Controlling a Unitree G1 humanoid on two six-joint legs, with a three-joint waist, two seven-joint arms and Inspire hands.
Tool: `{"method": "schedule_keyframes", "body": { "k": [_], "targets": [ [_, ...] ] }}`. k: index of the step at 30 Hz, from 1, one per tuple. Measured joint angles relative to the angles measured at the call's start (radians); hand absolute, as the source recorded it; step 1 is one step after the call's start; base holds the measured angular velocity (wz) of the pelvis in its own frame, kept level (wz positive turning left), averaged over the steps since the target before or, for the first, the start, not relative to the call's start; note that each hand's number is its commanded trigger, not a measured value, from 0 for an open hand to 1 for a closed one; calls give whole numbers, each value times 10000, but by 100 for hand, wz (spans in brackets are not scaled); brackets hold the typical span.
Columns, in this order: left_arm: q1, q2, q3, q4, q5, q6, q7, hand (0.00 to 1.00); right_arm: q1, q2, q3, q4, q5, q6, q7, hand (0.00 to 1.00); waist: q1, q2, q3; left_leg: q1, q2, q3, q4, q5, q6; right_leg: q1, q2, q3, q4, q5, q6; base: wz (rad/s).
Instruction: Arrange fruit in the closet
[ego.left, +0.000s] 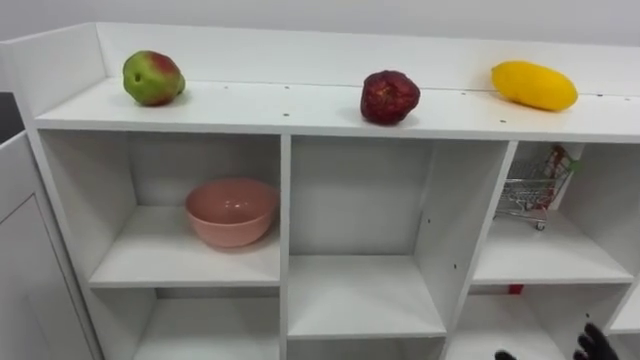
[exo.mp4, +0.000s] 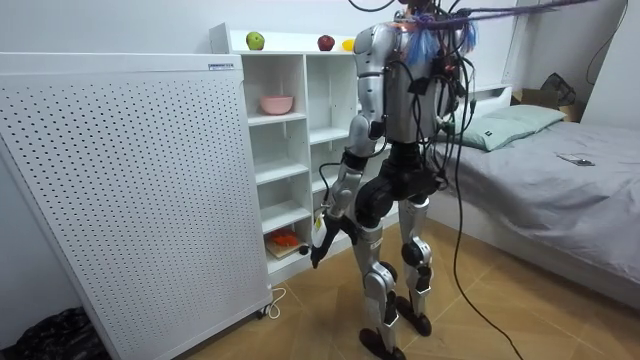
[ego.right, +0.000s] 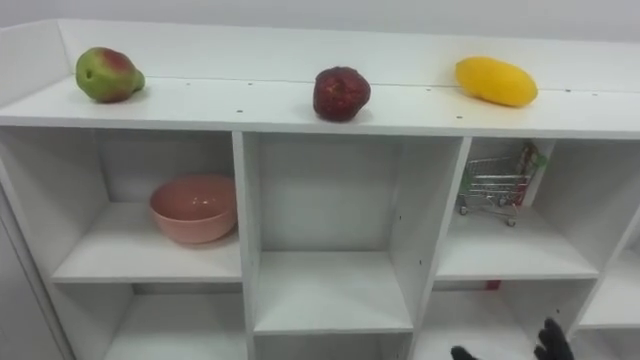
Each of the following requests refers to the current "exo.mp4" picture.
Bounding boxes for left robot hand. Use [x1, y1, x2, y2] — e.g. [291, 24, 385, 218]
[309, 212, 346, 270]

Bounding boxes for orange carrot soft toy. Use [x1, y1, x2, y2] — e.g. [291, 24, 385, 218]
[269, 228, 301, 248]

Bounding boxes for wooden cutting board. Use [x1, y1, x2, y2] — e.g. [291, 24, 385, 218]
[264, 234, 308, 260]

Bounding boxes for robot legs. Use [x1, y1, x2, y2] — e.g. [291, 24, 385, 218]
[351, 172, 441, 360]

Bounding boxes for white shelf unit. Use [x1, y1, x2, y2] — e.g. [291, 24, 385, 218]
[208, 22, 401, 287]

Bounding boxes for pink bowl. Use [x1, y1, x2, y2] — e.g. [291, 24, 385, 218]
[258, 95, 295, 116]

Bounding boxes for robot body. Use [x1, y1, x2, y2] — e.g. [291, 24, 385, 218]
[353, 0, 481, 201]

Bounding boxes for white perforated panel cabinet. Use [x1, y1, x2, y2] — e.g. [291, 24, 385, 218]
[0, 51, 274, 360]

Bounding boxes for light green pillow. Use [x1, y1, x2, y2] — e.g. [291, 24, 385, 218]
[449, 103, 567, 153]

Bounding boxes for grey bed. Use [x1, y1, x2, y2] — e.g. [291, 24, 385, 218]
[427, 84, 640, 311]

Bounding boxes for cardboard box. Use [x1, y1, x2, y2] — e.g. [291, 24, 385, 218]
[510, 87, 584, 123]

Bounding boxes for small device on bed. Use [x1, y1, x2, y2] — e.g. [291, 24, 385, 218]
[556, 152, 596, 168]

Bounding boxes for black plastic bag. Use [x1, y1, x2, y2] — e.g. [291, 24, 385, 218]
[0, 306, 112, 360]

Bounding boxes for white power cable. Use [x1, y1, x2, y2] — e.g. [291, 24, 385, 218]
[263, 286, 288, 320]

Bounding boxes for black floor cable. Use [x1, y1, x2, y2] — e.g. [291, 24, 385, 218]
[449, 99, 525, 360]

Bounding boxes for cable bundle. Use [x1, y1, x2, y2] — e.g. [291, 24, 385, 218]
[347, 0, 601, 31]

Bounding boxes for black wall cable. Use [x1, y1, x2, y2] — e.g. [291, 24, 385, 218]
[585, 0, 630, 86]

